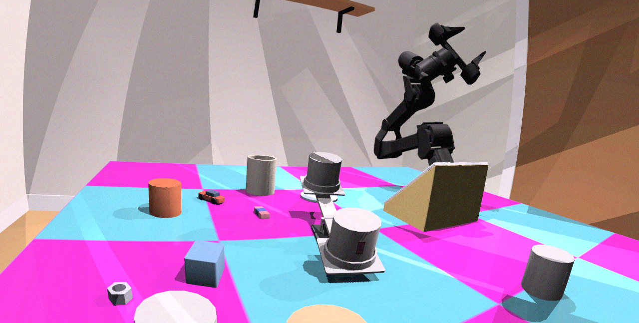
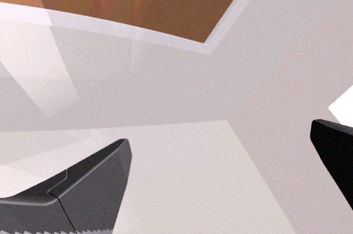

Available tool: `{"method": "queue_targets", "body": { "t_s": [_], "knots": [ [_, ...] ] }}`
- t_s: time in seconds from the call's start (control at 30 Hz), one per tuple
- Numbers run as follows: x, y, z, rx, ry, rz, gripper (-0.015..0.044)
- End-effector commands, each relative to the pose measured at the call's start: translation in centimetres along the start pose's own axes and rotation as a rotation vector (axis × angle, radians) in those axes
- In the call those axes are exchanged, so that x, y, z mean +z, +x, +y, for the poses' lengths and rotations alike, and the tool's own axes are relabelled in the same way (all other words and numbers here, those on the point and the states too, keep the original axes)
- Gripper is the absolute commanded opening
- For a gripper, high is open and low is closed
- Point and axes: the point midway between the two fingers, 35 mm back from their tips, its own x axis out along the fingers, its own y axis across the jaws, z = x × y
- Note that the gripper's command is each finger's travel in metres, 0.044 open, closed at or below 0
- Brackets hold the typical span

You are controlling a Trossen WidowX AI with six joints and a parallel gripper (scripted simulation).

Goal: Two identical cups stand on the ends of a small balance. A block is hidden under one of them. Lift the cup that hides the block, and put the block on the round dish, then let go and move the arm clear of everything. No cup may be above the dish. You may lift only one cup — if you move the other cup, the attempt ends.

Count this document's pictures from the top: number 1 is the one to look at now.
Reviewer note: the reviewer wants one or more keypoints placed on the grey hex nut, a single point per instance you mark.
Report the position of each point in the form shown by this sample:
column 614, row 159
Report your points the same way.
column 119, row 293

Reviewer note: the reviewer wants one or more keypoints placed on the dark grey cylinder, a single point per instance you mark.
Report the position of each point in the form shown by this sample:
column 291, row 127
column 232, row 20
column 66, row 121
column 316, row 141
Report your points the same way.
column 324, row 169
column 547, row 272
column 353, row 234

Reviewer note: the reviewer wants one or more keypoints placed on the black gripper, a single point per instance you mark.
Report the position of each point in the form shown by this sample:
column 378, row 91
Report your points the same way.
column 447, row 56

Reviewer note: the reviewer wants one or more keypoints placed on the orange-brown cylinder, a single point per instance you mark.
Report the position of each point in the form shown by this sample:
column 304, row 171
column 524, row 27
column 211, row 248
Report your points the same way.
column 164, row 197

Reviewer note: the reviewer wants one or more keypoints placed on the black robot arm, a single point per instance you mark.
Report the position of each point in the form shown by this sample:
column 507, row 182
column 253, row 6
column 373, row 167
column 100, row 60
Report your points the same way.
column 416, row 97

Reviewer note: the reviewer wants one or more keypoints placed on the grey open cylinder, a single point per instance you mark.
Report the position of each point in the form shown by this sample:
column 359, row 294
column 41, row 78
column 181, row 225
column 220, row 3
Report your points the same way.
column 261, row 174

